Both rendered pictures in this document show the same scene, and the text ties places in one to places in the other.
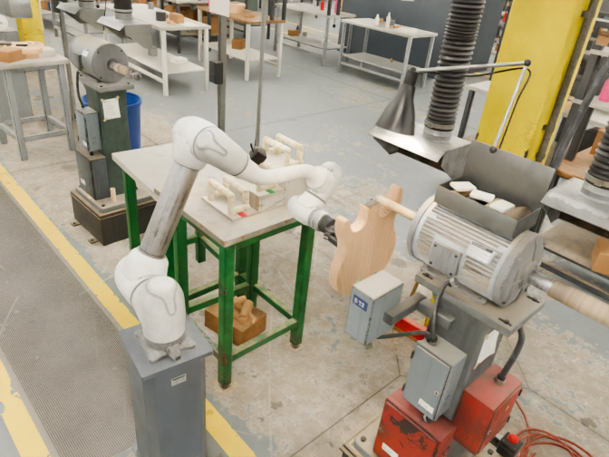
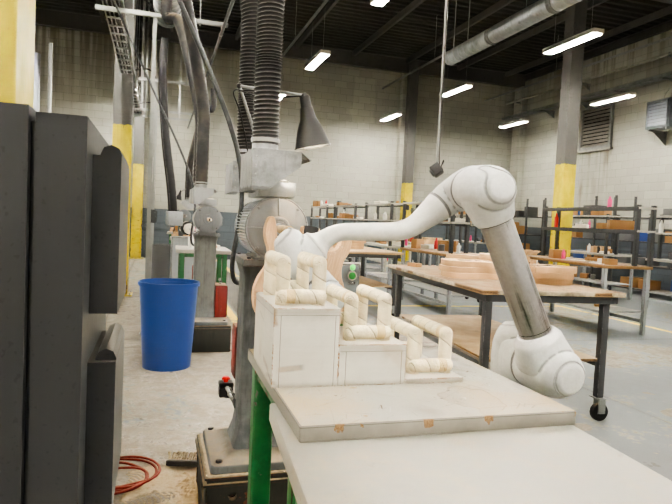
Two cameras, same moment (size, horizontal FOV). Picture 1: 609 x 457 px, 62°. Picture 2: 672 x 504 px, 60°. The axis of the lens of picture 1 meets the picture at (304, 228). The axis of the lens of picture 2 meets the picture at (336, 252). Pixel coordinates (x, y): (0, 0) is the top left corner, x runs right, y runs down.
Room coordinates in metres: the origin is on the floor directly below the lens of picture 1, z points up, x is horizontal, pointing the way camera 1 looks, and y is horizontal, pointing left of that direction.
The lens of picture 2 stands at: (3.53, 0.89, 1.29)
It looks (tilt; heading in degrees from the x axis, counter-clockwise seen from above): 3 degrees down; 209
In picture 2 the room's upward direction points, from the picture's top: 3 degrees clockwise
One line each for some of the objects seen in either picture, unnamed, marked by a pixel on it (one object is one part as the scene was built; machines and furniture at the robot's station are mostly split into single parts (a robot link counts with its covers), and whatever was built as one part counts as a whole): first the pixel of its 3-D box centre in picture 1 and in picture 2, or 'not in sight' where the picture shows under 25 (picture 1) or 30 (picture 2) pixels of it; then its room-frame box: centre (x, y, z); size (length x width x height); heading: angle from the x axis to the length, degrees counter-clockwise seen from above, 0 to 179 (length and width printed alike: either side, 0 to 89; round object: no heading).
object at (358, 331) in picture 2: not in sight; (368, 332); (2.31, 0.33, 1.04); 0.11 x 0.03 x 0.03; 135
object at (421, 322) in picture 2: (220, 189); (431, 326); (2.11, 0.41, 1.04); 0.20 x 0.03 x 0.03; 44
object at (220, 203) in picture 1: (228, 205); (411, 365); (2.14, 0.37, 0.94); 0.27 x 0.15 x 0.01; 45
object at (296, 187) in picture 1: (279, 177); (293, 335); (2.35, 0.15, 1.02); 0.27 x 0.15 x 0.17; 45
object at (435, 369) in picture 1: (440, 347); not in sight; (1.30, -0.50, 0.93); 0.15 x 0.10 x 0.55; 45
